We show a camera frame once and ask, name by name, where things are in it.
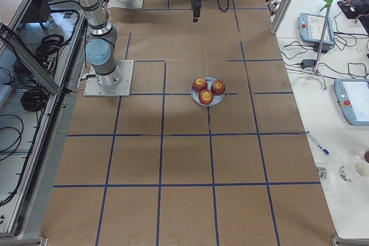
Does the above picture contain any red apple on plate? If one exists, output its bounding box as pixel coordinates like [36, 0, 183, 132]
[198, 89, 214, 105]
[210, 80, 225, 96]
[191, 78, 208, 93]

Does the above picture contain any light blue plate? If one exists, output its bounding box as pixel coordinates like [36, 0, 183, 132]
[190, 77, 226, 107]

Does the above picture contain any teach pendant tablet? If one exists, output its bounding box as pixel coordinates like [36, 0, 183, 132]
[298, 13, 334, 46]
[333, 79, 368, 126]

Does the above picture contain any black power adapter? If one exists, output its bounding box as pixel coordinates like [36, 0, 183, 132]
[300, 59, 316, 69]

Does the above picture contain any green-tipped grabber stick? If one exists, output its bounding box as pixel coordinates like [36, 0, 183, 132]
[312, 0, 333, 74]

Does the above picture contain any white blue pen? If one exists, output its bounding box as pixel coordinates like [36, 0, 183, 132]
[306, 131, 330, 156]

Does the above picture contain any white mug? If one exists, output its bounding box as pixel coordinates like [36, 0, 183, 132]
[347, 160, 368, 184]

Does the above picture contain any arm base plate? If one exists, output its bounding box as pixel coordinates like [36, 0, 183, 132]
[84, 60, 134, 97]

